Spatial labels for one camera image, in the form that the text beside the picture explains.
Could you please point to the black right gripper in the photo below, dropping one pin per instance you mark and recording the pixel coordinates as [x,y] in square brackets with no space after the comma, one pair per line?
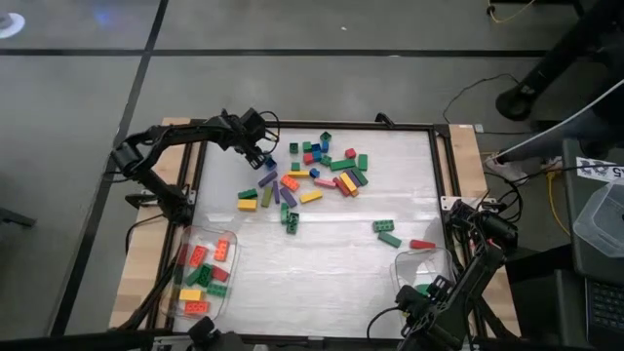
[434,326]

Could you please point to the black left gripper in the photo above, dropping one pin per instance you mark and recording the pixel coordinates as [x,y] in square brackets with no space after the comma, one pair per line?
[234,134]

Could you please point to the blue small block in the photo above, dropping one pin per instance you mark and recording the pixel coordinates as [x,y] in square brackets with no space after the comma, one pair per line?
[315,173]
[316,146]
[325,146]
[270,163]
[317,156]

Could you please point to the green small studded block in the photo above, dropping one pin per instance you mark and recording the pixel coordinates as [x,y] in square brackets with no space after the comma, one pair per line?
[294,147]

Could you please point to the yellow brick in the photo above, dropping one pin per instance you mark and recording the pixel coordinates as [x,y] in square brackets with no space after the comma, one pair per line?
[348,182]
[190,295]
[247,205]

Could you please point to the pink brick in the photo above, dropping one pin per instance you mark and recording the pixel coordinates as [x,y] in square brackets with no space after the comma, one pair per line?
[325,183]

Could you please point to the green studded brick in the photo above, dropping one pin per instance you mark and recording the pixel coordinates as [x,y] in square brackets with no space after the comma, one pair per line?
[205,274]
[293,222]
[383,225]

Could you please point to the dark red long block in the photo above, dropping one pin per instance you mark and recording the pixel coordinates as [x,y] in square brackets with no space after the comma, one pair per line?
[340,187]

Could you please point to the orange studded brick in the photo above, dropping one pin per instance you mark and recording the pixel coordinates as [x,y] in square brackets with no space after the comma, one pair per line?
[222,250]
[290,183]
[197,256]

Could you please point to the green long block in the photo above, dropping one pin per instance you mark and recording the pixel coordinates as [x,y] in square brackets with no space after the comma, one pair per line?
[389,239]
[361,176]
[192,279]
[342,164]

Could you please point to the clear plastic bin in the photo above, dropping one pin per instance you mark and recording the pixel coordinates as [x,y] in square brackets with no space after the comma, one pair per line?
[229,297]
[414,263]

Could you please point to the red studded brick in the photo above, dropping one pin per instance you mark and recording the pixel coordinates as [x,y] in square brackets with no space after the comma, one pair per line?
[196,307]

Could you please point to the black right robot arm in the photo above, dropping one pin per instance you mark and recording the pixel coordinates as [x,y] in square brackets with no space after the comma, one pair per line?
[480,273]

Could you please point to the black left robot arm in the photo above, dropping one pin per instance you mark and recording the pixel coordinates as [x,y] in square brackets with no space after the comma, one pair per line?
[170,131]

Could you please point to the purple long block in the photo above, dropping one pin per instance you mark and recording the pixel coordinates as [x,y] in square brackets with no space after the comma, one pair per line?
[267,179]
[288,197]
[276,191]

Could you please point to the olive long block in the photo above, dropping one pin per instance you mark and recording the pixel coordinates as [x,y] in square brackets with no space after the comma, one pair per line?
[266,196]

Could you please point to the yellow thin long block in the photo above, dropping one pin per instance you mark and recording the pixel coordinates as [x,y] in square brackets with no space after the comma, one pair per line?
[298,174]

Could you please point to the red small block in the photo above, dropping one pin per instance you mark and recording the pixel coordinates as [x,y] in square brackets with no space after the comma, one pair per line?
[308,159]
[349,153]

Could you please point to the green hollow small block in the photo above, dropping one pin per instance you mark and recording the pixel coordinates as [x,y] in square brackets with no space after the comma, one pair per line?
[325,136]

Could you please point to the person's shoe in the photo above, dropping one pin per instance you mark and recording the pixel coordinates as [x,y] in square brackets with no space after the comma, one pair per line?
[507,170]

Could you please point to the dark side cabinet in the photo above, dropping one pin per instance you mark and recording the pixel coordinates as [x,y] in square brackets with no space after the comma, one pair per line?
[580,263]

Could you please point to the small white box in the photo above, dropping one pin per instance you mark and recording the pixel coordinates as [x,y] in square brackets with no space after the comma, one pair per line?
[479,128]

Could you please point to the black keyboard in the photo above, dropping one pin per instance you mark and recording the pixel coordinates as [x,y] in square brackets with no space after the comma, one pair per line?
[607,307]

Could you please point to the black bulky object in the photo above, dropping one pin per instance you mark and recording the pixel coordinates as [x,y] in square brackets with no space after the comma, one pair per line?
[209,334]

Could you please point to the clear plastic tub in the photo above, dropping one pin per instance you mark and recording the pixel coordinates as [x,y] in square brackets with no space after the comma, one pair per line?
[604,224]

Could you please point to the white printed label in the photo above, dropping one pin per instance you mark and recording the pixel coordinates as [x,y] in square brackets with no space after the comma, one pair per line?
[597,170]

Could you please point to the black stand base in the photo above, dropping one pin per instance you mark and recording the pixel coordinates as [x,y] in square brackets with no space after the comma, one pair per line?
[517,102]

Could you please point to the person's leg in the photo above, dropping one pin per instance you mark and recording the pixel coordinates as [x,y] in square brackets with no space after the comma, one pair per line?
[575,136]

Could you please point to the dark grey stand foot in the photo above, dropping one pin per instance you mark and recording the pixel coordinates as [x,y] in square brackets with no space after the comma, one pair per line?
[14,217]

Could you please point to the white round floor disc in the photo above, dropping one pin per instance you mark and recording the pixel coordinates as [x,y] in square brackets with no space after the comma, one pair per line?
[14,27]

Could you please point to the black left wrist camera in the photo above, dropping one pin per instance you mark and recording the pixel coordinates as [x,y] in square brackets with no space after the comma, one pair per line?
[253,121]

